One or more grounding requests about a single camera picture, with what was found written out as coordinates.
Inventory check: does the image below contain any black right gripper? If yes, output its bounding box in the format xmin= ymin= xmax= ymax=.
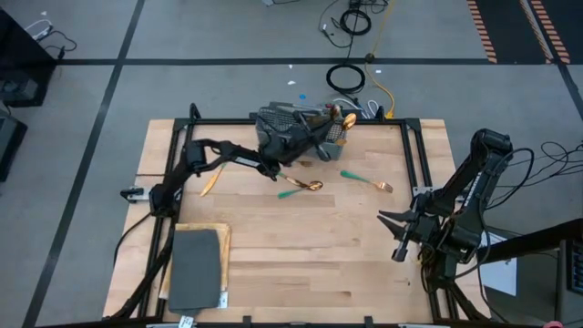
xmin=376 ymin=193 xmax=450 ymax=263

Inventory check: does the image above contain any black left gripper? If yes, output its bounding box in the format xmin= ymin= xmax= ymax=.
xmin=257 ymin=116 xmax=343 ymax=166

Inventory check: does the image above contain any grey mesh cutlery basket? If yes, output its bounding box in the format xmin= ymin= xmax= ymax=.
xmin=253 ymin=100 xmax=350 ymax=163

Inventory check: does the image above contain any green-handled gold knife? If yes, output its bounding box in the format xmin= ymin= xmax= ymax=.
xmin=275 ymin=170 xmax=311 ymax=189
xmin=199 ymin=162 xmax=228 ymax=199

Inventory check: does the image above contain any white paper sheet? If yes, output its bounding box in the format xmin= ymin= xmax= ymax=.
xmin=471 ymin=230 xmax=519 ymax=298

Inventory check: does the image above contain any black desk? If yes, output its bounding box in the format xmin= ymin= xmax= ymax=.
xmin=476 ymin=217 xmax=583 ymax=267

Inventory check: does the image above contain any grey computer case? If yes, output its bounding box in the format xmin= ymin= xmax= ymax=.
xmin=554 ymin=236 xmax=583 ymax=325

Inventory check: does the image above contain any dark grey mat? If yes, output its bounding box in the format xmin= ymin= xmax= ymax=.
xmin=167 ymin=228 xmax=224 ymax=316

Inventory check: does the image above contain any black cabinet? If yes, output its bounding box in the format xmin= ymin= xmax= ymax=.
xmin=0 ymin=7 xmax=58 ymax=109

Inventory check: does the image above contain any black equipment case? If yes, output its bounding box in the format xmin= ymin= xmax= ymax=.
xmin=0 ymin=107 xmax=28 ymax=183

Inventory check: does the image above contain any dark right gripper cable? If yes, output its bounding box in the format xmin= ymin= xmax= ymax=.
xmin=417 ymin=245 xmax=441 ymax=295

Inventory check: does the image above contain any coiled black floor cable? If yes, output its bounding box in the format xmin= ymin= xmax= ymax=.
xmin=339 ymin=7 xmax=373 ymax=37
xmin=324 ymin=62 xmax=367 ymax=96

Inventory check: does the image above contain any white cable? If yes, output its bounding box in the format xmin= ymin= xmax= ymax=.
xmin=334 ymin=97 xmax=381 ymax=119

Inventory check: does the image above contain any black metal rig frame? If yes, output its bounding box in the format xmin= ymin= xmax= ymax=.
xmin=103 ymin=102 xmax=491 ymax=328

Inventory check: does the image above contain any yellow cable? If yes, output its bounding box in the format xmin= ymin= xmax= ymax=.
xmin=363 ymin=0 xmax=397 ymax=120

